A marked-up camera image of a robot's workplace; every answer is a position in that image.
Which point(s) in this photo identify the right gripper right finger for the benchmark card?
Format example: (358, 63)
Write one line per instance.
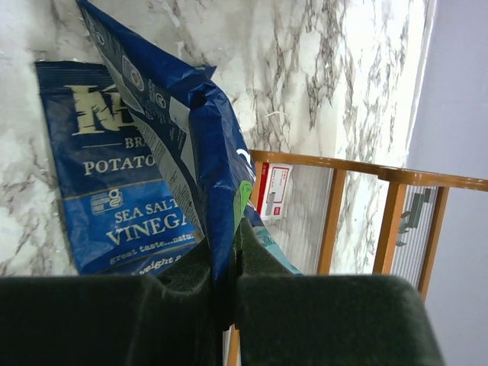
(291, 319)

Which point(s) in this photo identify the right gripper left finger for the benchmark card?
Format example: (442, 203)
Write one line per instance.
(164, 319)

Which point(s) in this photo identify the Kettle sea salt vinegar chips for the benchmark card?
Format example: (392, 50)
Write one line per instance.
(121, 218)

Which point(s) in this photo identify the blue snack bag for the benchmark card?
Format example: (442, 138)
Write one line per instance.
(190, 127)

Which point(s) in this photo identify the red white staples box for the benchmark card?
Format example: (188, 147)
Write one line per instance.
(273, 189)

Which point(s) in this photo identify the staple strip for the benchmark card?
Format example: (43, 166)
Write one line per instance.
(416, 199)

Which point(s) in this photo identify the wooden shelf rack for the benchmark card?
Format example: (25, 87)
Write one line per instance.
(342, 217)

